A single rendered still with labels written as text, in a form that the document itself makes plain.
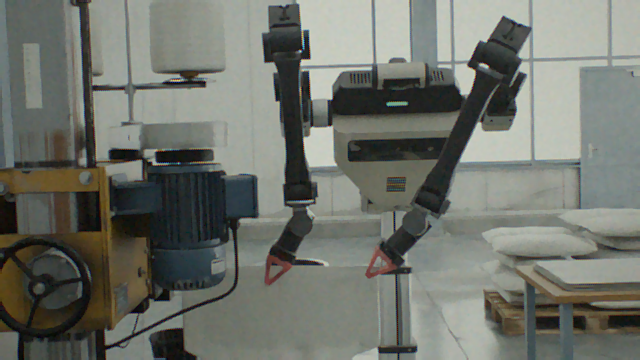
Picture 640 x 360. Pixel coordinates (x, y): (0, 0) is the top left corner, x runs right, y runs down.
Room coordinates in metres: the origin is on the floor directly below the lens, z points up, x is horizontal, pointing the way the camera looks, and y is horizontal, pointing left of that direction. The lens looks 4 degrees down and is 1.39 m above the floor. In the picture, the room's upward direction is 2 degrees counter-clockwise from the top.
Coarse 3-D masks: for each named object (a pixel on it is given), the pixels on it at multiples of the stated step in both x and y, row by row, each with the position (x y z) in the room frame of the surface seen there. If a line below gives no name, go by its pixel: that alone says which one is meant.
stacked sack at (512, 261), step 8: (496, 256) 5.49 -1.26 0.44; (504, 256) 5.29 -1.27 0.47; (512, 256) 5.19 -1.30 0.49; (520, 256) 5.16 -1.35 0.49; (552, 256) 5.14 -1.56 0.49; (560, 256) 5.14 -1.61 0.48; (504, 264) 5.32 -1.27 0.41; (512, 264) 5.08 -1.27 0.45; (520, 264) 5.06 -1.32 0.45; (528, 264) 5.05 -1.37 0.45
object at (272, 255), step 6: (270, 252) 1.84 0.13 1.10; (270, 258) 1.84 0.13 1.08; (276, 258) 1.84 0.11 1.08; (282, 258) 1.85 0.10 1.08; (270, 264) 1.85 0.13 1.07; (282, 264) 1.85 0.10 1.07; (288, 264) 1.85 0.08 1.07; (282, 270) 1.85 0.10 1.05; (288, 270) 1.85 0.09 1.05; (276, 276) 1.86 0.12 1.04; (264, 282) 1.86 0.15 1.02; (270, 282) 1.86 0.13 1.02
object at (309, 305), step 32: (224, 288) 1.90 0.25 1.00; (256, 288) 1.87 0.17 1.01; (288, 288) 1.87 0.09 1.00; (320, 288) 1.87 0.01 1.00; (352, 288) 1.87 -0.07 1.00; (192, 320) 1.90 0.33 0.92; (224, 320) 1.90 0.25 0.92; (256, 320) 1.88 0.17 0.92; (288, 320) 1.87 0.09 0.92; (320, 320) 1.87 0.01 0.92; (352, 320) 1.87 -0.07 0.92; (192, 352) 1.89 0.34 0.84; (224, 352) 1.89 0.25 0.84; (256, 352) 1.87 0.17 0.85; (288, 352) 1.86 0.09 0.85; (320, 352) 1.86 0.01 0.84; (352, 352) 1.86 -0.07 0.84
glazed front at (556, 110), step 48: (336, 0) 9.86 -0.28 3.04; (384, 0) 9.86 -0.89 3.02; (480, 0) 9.85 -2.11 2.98; (576, 0) 9.84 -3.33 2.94; (624, 0) 9.83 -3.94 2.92; (336, 48) 9.86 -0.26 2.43; (384, 48) 9.86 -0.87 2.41; (576, 48) 9.84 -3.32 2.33; (624, 48) 9.83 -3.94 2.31; (528, 96) 9.84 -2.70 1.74; (576, 96) 9.84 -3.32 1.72; (480, 144) 9.85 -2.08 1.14; (528, 144) 9.84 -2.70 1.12; (576, 144) 9.84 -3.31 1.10
